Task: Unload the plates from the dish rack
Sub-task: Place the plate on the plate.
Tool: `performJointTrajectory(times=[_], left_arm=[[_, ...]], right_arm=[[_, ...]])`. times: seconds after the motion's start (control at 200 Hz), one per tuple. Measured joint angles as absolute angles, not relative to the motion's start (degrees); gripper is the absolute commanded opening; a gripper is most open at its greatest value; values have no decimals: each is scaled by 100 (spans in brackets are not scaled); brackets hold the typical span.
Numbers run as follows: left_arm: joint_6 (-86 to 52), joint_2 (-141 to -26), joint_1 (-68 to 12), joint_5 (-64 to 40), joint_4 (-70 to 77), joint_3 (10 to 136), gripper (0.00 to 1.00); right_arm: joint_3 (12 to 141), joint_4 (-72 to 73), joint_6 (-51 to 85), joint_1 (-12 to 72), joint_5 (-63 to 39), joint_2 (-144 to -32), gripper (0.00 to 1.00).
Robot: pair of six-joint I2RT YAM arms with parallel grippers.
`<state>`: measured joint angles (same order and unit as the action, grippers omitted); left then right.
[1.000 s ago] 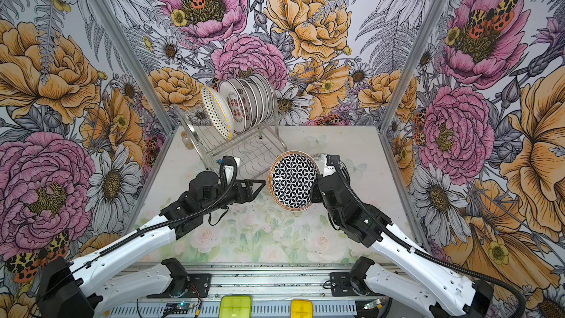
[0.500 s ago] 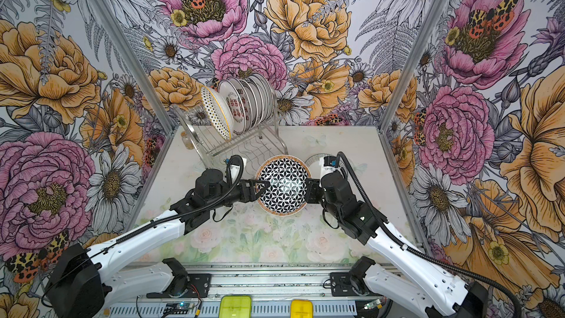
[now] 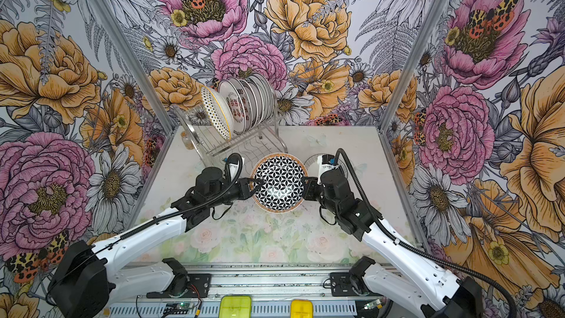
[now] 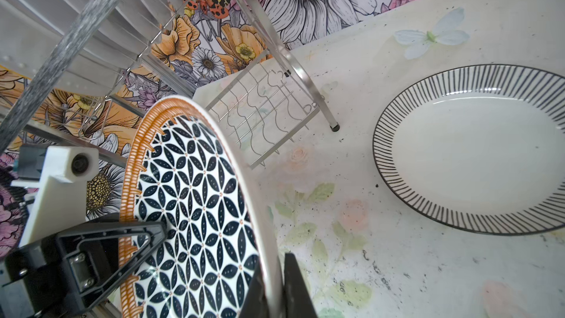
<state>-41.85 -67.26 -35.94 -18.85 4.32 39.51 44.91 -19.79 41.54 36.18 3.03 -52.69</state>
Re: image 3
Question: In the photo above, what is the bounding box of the green plastic box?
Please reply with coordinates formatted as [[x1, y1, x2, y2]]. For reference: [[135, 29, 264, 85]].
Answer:
[[218, 295, 252, 318]]

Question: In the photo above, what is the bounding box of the black white patterned plate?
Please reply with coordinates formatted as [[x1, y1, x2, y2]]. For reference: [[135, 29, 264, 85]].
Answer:
[[251, 153, 308, 213]]

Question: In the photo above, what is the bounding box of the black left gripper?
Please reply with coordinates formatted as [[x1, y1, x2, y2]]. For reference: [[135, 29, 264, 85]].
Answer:
[[208, 178, 265, 208]]

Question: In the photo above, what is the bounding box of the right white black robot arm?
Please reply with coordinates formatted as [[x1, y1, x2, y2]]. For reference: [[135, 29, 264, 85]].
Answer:
[[303, 154, 484, 317]]

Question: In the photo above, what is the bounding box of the silver metal dish rack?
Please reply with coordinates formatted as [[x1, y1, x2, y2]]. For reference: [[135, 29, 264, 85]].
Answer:
[[172, 107, 288, 177]]

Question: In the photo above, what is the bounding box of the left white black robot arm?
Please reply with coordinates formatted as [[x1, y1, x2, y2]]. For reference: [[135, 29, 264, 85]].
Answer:
[[46, 163, 264, 317]]

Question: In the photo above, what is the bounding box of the white plate yellow rim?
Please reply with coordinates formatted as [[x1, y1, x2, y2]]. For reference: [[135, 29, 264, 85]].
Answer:
[[201, 86, 234, 141]]

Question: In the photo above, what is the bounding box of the white plate red floral pattern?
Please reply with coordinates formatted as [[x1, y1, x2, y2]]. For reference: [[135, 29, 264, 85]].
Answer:
[[219, 78, 251, 135]]

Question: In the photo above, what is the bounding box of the black corrugated cable hose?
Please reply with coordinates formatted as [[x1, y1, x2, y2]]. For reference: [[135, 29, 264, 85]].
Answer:
[[334, 147, 518, 318]]

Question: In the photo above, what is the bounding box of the yellow plastic box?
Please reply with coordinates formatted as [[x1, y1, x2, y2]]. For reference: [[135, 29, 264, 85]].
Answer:
[[290, 300, 313, 318]]

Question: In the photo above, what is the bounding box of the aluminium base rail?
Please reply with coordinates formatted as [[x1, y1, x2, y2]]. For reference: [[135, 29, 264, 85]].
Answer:
[[100, 264, 416, 317]]

